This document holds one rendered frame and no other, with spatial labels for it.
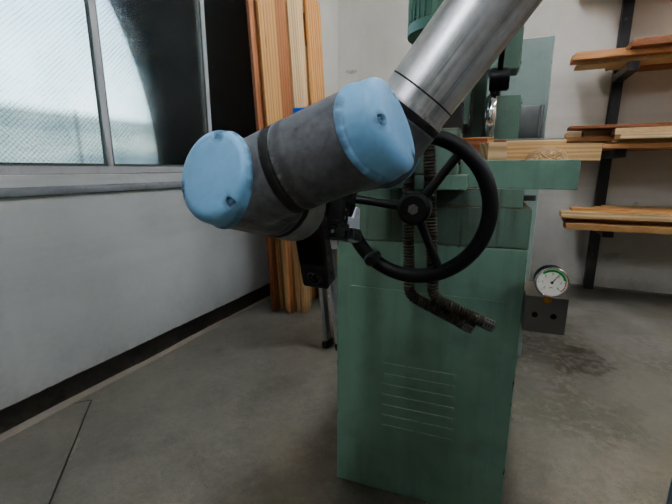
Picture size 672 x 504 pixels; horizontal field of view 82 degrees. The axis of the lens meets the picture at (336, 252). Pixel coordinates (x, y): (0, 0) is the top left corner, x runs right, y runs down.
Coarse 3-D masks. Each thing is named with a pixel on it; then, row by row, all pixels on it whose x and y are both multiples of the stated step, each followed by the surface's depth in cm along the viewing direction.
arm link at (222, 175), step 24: (216, 144) 36; (240, 144) 35; (192, 168) 37; (216, 168) 36; (240, 168) 34; (192, 192) 37; (216, 192) 35; (240, 192) 34; (264, 192) 36; (216, 216) 36; (240, 216) 36; (264, 216) 38; (288, 216) 39
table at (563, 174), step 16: (496, 160) 82; (512, 160) 81; (528, 160) 80; (544, 160) 79; (560, 160) 78; (576, 160) 77; (416, 176) 79; (448, 176) 77; (464, 176) 76; (496, 176) 82; (512, 176) 81; (528, 176) 80; (544, 176) 79; (560, 176) 78; (576, 176) 77
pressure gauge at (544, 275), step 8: (536, 272) 79; (544, 272) 77; (552, 272) 77; (560, 272) 76; (536, 280) 78; (544, 280) 77; (552, 280) 77; (560, 280) 76; (568, 280) 76; (536, 288) 78; (544, 288) 78; (552, 288) 77; (560, 288) 77; (568, 288) 76; (544, 296) 80; (552, 296) 77
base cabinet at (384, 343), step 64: (384, 256) 94; (448, 256) 89; (512, 256) 84; (384, 320) 98; (512, 320) 87; (384, 384) 101; (448, 384) 95; (512, 384) 90; (384, 448) 105; (448, 448) 98
